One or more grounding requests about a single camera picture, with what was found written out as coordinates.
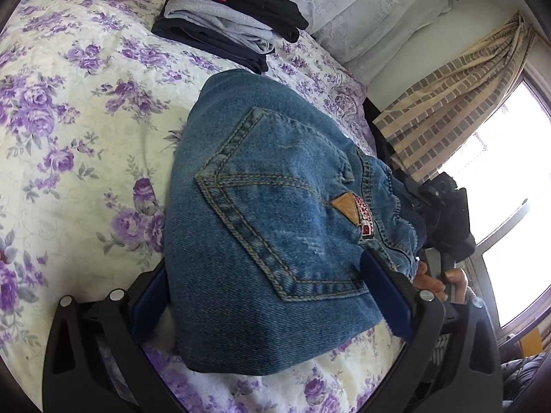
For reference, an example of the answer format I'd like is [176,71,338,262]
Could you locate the blue denim kids pants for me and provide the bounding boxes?
[164,70,427,376]

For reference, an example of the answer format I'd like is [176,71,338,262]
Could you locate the person's right hand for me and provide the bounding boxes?
[413,261,468,304]

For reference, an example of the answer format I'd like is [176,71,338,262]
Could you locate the beige checked curtain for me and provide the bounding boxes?
[374,11,536,183]

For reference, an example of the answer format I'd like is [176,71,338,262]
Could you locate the purple floral bed quilt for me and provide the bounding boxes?
[1,0,399,412]

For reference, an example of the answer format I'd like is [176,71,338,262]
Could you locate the folded grey garment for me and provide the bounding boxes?
[164,0,278,54]

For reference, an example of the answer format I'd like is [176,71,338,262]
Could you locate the folded dark navy garment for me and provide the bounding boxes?
[152,17,268,75]

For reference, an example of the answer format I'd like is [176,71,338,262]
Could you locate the window frame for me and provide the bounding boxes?
[471,74,550,338]

